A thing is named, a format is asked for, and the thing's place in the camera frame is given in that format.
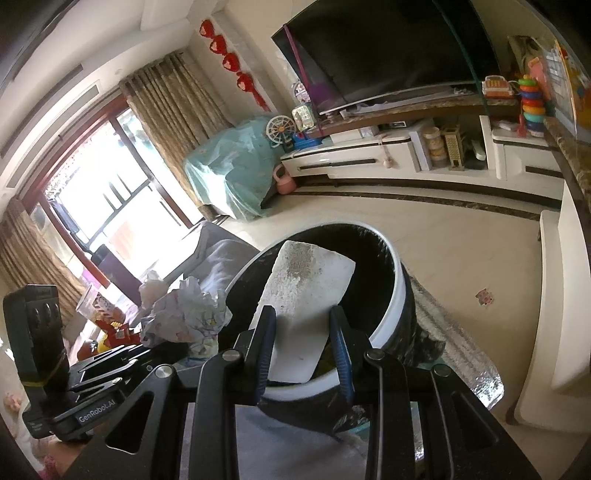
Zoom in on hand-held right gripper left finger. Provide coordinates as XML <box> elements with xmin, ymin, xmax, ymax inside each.
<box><xmin>62</xmin><ymin>305</ymin><xmax>277</xmax><ymax>480</ymax></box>

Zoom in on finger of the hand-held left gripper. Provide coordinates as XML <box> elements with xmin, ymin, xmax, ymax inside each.
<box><xmin>68</xmin><ymin>366</ymin><xmax>145</xmax><ymax>396</ymax></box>
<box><xmin>85</xmin><ymin>344</ymin><xmax>156</xmax><ymax>371</ymax></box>

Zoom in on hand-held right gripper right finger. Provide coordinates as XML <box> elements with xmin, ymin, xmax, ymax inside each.
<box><xmin>329</xmin><ymin>305</ymin><xmax>543</xmax><ymax>480</ymax></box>

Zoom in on white foam block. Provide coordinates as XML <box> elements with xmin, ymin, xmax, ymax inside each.
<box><xmin>249</xmin><ymin>240</ymin><xmax>356</xmax><ymax>385</ymax></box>

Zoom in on printed paper ball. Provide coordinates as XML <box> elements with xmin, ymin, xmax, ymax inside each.
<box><xmin>141</xmin><ymin>276</ymin><xmax>232</xmax><ymax>358</ymax></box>

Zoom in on white bin with black liner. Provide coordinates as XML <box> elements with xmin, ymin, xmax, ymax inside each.
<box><xmin>217</xmin><ymin>223</ymin><xmax>446</xmax><ymax>435</ymax></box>

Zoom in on red printed snack box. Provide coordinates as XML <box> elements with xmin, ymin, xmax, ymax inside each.
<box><xmin>76</xmin><ymin>291</ymin><xmax>140</xmax><ymax>361</ymax></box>

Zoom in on white crumpled plastic bag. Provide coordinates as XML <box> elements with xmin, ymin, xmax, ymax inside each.
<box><xmin>139</xmin><ymin>271</ymin><xmax>167</xmax><ymax>319</ymax></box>

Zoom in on beige patterned curtain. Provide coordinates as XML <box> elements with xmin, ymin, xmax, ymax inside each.
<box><xmin>0</xmin><ymin>198</ymin><xmax>85</xmax><ymax>326</ymax></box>
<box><xmin>119</xmin><ymin>52</ymin><xmax>234</xmax><ymax>219</ymax></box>

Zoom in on grey sofa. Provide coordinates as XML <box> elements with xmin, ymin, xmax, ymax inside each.
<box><xmin>177</xmin><ymin>220</ymin><xmax>260</xmax><ymax>302</ymax></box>

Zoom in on silver foil mat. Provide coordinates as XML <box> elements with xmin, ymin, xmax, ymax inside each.
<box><xmin>405</xmin><ymin>276</ymin><xmax>505</xmax><ymax>463</ymax></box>

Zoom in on red framed balcony door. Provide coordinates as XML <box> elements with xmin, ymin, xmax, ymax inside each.
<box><xmin>27</xmin><ymin>99</ymin><xmax>195</xmax><ymax>278</ymax></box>

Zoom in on pink kettlebell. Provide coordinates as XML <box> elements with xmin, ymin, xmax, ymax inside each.
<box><xmin>273</xmin><ymin>165</ymin><xmax>299</xmax><ymax>195</ymax></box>

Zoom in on white television cabinet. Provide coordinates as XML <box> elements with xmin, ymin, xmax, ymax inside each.
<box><xmin>280</xmin><ymin>115</ymin><xmax>567</xmax><ymax>211</ymax></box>

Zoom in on white low bench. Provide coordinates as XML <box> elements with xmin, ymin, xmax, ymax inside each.
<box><xmin>505</xmin><ymin>180</ymin><xmax>591</xmax><ymax>428</ymax></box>

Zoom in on small white desk fan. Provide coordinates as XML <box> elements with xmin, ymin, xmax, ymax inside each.
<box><xmin>265</xmin><ymin>115</ymin><xmax>297</xmax><ymax>149</ymax></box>

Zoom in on pink stick with purple head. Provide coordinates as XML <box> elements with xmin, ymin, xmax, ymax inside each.
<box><xmin>285</xmin><ymin>25</ymin><xmax>334</xmax><ymax>116</ymax></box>

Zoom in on red hanging knot decoration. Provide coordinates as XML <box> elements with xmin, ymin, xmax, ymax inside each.
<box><xmin>199</xmin><ymin>18</ymin><xmax>271</xmax><ymax>112</ymax></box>

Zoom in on toy cash register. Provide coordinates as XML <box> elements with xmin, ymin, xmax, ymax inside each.
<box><xmin>481</xmin><ymin>75</ymin><xmax>516</xmax><ymax>99</ymax></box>

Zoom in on black flat television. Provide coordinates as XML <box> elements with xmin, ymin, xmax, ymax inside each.
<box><xmin>271</xmin><ymin>0</ymin><xmax>502</xmax><ymax>114</ymax></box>

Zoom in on rainbow ring stacker toy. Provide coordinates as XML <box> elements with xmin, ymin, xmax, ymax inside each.
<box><xmin>516</xmin><ymin>76</ymin><xmax>548</xmax><ymax>137</ymax></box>

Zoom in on thin green cable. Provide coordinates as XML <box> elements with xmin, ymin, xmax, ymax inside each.
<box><xmin>438</xmin><ymin>0</ymin><xmax>486</xmax><ymax>101</ymax></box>

